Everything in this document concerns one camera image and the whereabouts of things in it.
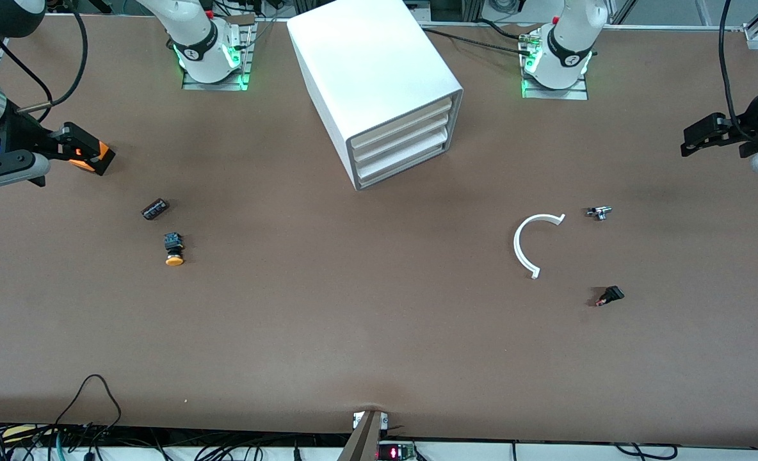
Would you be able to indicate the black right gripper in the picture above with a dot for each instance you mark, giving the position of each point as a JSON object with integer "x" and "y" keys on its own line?
{"x": 15, "y": 132}

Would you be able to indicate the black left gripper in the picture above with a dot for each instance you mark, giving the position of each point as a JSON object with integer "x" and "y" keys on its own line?
{"x": 751, "y": 117}

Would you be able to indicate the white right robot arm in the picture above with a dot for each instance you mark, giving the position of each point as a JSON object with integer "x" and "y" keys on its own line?
{"x": 193, "y": 38}

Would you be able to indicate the yellow push button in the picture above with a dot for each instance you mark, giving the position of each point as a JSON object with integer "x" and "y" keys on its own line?
{"x": 174, "y": 250}

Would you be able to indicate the orange box with hole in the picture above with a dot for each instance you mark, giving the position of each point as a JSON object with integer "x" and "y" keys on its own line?
{"x": 104, "y": 160}

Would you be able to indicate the black cylindrical capacitor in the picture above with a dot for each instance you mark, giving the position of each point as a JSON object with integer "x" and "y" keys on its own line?
{"x": 155, "y": 209}

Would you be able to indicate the small silver metal part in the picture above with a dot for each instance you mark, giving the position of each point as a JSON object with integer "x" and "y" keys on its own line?
{"x": 600, "y": 212}

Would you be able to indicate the white curved plastic arc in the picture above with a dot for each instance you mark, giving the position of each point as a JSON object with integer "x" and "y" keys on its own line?
{"x": 518, "y": 246}

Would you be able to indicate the device with red display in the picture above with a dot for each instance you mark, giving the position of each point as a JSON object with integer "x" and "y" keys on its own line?
{"x": 395, "y": 452}

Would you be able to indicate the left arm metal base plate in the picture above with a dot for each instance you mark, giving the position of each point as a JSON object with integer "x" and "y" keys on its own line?
{"x": 577, "y": 94}

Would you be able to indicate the black rocker switch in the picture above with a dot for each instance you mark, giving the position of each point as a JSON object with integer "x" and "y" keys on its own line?
{"x": 611, "y": 294}

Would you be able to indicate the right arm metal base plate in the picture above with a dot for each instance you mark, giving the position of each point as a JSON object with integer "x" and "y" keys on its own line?
{"x": 248, "y": 64}

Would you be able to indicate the brown camera mount bracket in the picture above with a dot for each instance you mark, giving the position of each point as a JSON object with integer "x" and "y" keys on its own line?
{"x": 363, "y": 438}

